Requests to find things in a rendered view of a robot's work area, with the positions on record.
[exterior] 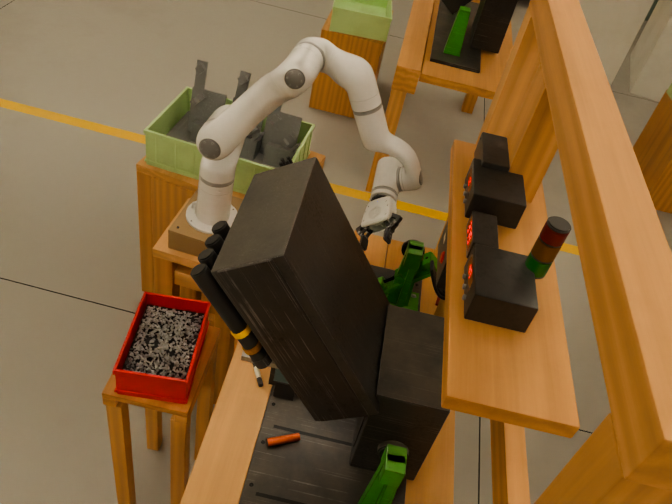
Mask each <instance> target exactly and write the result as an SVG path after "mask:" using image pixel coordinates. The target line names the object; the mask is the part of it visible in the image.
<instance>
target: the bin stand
mask: <svg viewBox="0 0 672 504"><path fill-rule="evenodd" d="M220 333H221V328H217V327H213V326H209V327H208V330H207V334H206V337H205V341H204V345H203V348H202V352H201V355H200V359H199V362H198V366H197V370H196V373H195V377H194V380H193V384H192V387H191V391H190V395H189V398H188V402H187V403H186V404H179V403H173V402H166V401H160V400H153V399H147V398H140V397H133V396H127V395H120V394H117V392H114V390H115V388H116V378H115V374H114V375H113V373H112V374H111V376H110V378H109V380H108V382H107V384H106V386H105V388H104V390H103V391H102V400H103V404H104V405H106V411H107V419H108V427H109V436H110V444H111V452H112V460H113V468H114V476H115V485H116V493H117V501H118V504H136V495H135V483H134V470H133V458H132V446H131V433H130V421H129V408H128V404H131V405H136V406H140V407H144V408H145V418H146V439H147V449H151V450H156V451H159V449H160V446H161V444H162V412H165V413H169V414H172V416H171V419H170V504H180V502H181V499H182V497H183V494H184V491H185V488H186V485H187V483H188V479H189V453H190V427H191V413H192V411H193V408H194V406H195V403H196V400H197V414H196V434H195V455H194V460H196V457H197V455H198V452H199V449H200V446H201V443H202V441H203V438H204V435H205V432H206V429H207V427H208V424H209V421H210V418H211V416H212V411H213V398H214V386H215V373H216V360H217V348H218V343H219V341H220Z"/></svg>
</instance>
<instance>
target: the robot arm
mask: <svg viewBox="0 0 672 504"><path fill-rule="evenodd" d="M319 72H323V73H325V74H327V75H328V76H330V77H331V78H332V79H333V80H334V81H335V82H336V83H337V84H338V85H339V86H341V87H342V88H344V89H345V90H346V91H347V93H348V97H349V100H350V104H351V107H352V110H353V114H354V117H355V121H356V124H357V127H358V131H359V134H360V137H361V141H362V143H363V145H364V147H365V148H366V149H368V150H370V151H375V152H380V153H385V154H388V155H391V156H393V157H383V158H381V159H380V160H379V161H378V163H377V168H376V173H375V177H374V182H373V187H372V191H371V196H370V199H369V200H370V202H369V203H368V205H367V207H366V209H365V212H364V215H363V219H362V223H361V225H360V226H359V227H357V228H356V232H357V234H358V235H359V236H360V237H361V238H360V245H361V247H362V249H363V250H364V251H366V250H367V246H368V238H369V236H370V235H371V234H373V233H377V232H381V231H384V236H383V240H384V241H385V242H386V243H387V244H391V239H392V234H393V233H394V232H395V229H396V228H397V227H398V226H399V223H400V222H401V221H402V219H403V218H402V217H401V216H400V215H398V214H396V212H397V208H396V203H397V197H398V193H399V192H401V191H411V190H417V189H419V188H420V187H421V186H422V183H423V176H422V171H421V167H420V163H419V160H418V157H417V155H416V153H415V151H414V150H413V149H412V147H411V146H410V145H409V144H408V143H406V142H405V141H403V140H402V139H400V138H398V137H396V136H395V135H393V134H391V133H390V132H389V130H388V126H387V122H386V118H385V114H384V110H383V105H382V101H381V97H380V94H379V90H378V86H377V82H376V78H375V74H374V71H373V69H372V67H371V65H370V64H369V63H368V62H367V61H366V60H365V59H363V58H361V57H359V56H357V55H354V54H351V53H348V52H345V51H343V50H341V49H339V48H337V47H336V46H335V45H334V44H332V43H331V42H330V41H328V40H326V39H324V38H321V37H306V38H303V39H302V40H300V41H299V42H298V43H297V44H296V46H295V47H294V48H293V50H292V51H291V53H290V54H289V55H288V57H287V58H286V59H285V60H284V61H283V62H282V63H281V64H280V65H279V66H278V67H277V68H275V69H274V70H273V71H271V72H269V73H267V74H266V75H264V76H263V77H261V78H260V79H259V80H258V81H256V82H255V83H254V84H253V85H252V86H251V87H250V88H249V89H247V90H246V91H245V92H244V93H243V94H242V95H241V96H240V97H239V98H238V99H237V100H236V101H234V102H233V103H232V104H231V105H223V106H221V107H219V108H218V109H216V110H215V111H214V112H213V114H212V115H211V116H210V117H209V119H208V120H207V121H206V122H205V124H204V125H203V126H202V127H201V129H200V130H199V132H198V134H197V138H196V145H197V149H198V150H199V152H200V153H201V155H202V159H201V163H200V171H199V182H198V194H197V201H195V202H192V203H191V204H190V205H189V206H188V208H187V210H186V220H187V222H188V223H189V225H190V226H192V227H193V228H194V229H196V230H198V231H200V232H202V233H206V234H213V232H212V227H213V225H214V224H215V223H217V222H219V221H227V223H228V225H229V226H230V228H231V226H232V223H233V221H234V219H235V217H236V214H237V210H236V209H235V208H234V207H233V206H232V205H231V201H232V193H233V186H234V178H235V170H236V166H237V163H238V160H239V157H240V154H241V151H242V148H243V144H244V141H245V138H246V136H247V135H248V134H249V133H250V132H251V131H252V130H253V129H254V128H255V127H256V126H257V125H258V124H259V123H260V122H261V121H262V120H263V119H265V118H266V117H267V116H268V115H269V114H270V113H272V112H273V111H274V110H276V109H277V108H278V107H279V106H281V105H282V104H283V103H285V102H287V101H289V100H291V99H294V98H296V97H298V96H299V95H301V94H302V93H303V92H304V91H305V90H307V89H308V88H309V87H310V86H311V84H312V83H313V82H314V80H315V79H316V77H317V76H318V74H319ZM403 166H404V167H403ZM366 231H367V232H368V233H367V234H366V235H364V233H365V232H366ZM213 235H214V234H213Z"/></svg>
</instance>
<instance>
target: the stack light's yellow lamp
mask: <svg viewBox="0 0 672 504"><path fill-rule="evenodd" d="M560 249H561V247H560V248H551V247H548V246H546V245H545V244H543V243H542V242H541V240H540V239H539V236H538V238H537V240H536V242H535V244H534V246H533V248H532V250H531V256H532V257H533V258H534V259H535V260H536V261H538V262H540V263H543V264H551V263H552V262H553V261H554V259H555V258H556V256H557V254H558V252H559V251H560Z"/></svg>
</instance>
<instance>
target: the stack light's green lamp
mask: <svg viewBox="0 0 672 504"><path fill-rule="evenodd" d="M552 263H553V262H552ZM552 263H551V264H543V263H540V262H538V261H536V260H535V259H534V258H533V257H532V256H531V251H530V253H529V255H528V257H527V259H526V261H525V265H526V267H527V268H528V269H529V270H530V271H532V272H533V273H534V274H535V279H543V278H544V277H545V275H546V274H547V272H548V270H549V268H550V267H551V265H552Z"/></svg>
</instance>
